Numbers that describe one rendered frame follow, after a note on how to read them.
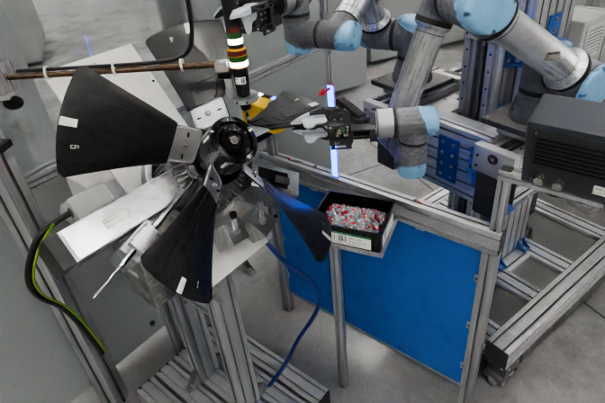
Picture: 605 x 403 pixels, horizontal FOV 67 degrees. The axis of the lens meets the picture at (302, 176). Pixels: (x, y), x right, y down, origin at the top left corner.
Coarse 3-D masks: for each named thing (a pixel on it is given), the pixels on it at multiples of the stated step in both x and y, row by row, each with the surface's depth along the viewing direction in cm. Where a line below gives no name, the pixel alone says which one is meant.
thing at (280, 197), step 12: (264, 180) 114; (276, 192) 113; (288, 204) 112; (300, 204) 121; (288, 216) 107; (300, 216) 112; (312, 216) 120; (324, 216) 126; (300, 228) 108; (312, 228) 113; (324, 228) 119; (312, 240) 109; (324, 240) 114; (312, 252) 107; (324, 252) 111
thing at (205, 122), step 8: (208, 104) 112; (216, 104) 111; (224, 104) 110; (192, 112) 112; (200, 112) 112; (216, 112) 111; (224, 112) 110; (200, 120) 112; (208, 120) 111; (216, 120) 110; (200, 128) 111; (208, 128) 111
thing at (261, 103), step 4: (260, 96) 166; (260, 100) 163; (264, 100) 163; (268, 100) 162; (252, 104) 160; (256, 104) 160; (260, 104) 159; (264, 104) 159; (252, 108) 160; (256, 108) 159; (260, 108) 158; (264, 108) 157; (244, 112) 164; (248, 112) 163; (252, 112) 161; (256, 112) 160; (244, 116) 165; (252, 116) 162; (244, 120) 166; (272, 132) 160; (276, 132) 158
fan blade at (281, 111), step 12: (276, 96) 134; (288, 96) 134; (300, 96) 134; (276, 108) 127; (288, 108) 127; (300, 108) 127; (312, 108) 129; (252, 120) 122; (264, 120) 120; (276, 120) 120; (288, 120) 120
